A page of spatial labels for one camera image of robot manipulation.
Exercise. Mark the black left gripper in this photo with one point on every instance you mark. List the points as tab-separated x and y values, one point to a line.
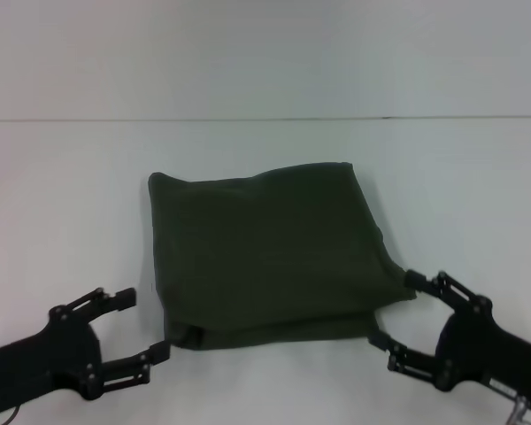
40	367

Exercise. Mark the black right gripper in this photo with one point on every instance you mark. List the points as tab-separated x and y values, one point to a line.
482	350

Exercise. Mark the dark green t-shirt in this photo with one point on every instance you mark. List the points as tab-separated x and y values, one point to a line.
270	257

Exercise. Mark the silver right connector plug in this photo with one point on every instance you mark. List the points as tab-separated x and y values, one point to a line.
518	409

